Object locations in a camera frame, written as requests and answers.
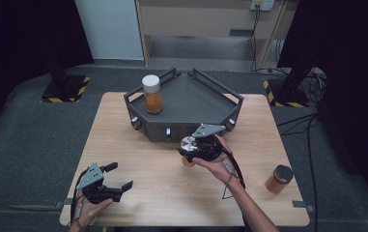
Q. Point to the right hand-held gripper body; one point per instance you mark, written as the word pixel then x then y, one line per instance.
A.
pixel 209 146

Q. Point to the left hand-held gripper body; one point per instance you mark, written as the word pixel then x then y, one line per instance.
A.
pixel 90 179

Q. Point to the silver lid spice jar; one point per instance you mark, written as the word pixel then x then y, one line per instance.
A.
pixel 188 143

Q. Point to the dark grey corner rack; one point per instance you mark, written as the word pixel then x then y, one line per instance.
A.
pixel 188 103

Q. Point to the white lid spice jar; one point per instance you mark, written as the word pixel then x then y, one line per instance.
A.
pixel 153 100

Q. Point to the black lid spice jar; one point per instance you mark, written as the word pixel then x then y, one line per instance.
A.
pixel 276 183

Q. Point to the person's right hand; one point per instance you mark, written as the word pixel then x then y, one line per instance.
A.
pixel 223 170

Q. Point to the person's left hand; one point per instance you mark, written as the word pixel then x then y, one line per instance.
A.
pixel 90 211

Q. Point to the black stand with striped base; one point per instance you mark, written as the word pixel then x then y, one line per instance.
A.
pixel 64 90
pixel 289 93

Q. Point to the light wooden cabinet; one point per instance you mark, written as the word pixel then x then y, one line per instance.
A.
pixel 201 19

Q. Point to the white panel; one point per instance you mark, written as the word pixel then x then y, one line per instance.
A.
pixel 110 29

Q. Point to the black curtain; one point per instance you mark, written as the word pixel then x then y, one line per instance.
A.
pixel 17 48
pixel 355 64

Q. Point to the grey table bracket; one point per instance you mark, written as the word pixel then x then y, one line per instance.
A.
pixel 62 203
pixel 302 205

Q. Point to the white wall power outlet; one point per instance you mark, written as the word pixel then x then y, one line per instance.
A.
pixel 262 4

